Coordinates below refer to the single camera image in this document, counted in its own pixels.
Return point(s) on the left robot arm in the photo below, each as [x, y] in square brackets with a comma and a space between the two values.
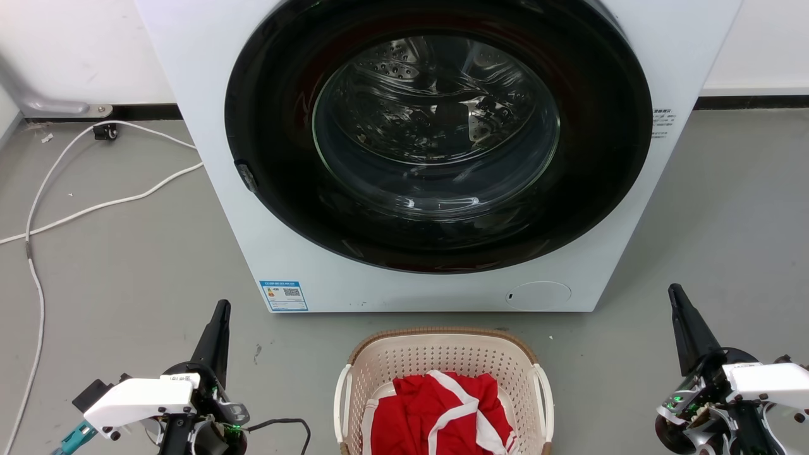
[180, 439]

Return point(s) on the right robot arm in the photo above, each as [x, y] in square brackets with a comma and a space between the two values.
[746, 433]

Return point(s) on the round black washer door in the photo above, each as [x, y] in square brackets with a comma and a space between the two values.
[272, 107]

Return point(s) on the blue energy label sticker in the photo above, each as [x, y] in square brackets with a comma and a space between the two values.
[284, 296]

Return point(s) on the white front-load washing machine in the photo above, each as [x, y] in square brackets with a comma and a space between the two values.
[202, 76]

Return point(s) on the small printed text sticker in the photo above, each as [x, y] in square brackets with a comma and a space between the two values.
[663, 123]

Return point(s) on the steel washing drum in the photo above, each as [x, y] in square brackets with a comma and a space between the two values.
[436, 114]

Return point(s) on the beige plastic laundry basket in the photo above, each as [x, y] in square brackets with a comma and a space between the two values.
[442, 354]

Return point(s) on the round white filter cover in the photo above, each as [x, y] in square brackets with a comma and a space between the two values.
[538, 296]

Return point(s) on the red garment with white stripes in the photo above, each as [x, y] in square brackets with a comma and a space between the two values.
[430, 411]

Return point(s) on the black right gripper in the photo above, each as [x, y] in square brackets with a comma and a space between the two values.
[701, 395]

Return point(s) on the grey metal floor bracket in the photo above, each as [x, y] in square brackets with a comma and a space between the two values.
[63, 106]

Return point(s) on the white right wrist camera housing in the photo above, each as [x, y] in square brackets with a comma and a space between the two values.
[768, 382]

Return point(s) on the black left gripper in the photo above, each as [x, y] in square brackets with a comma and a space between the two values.
[218, 404]

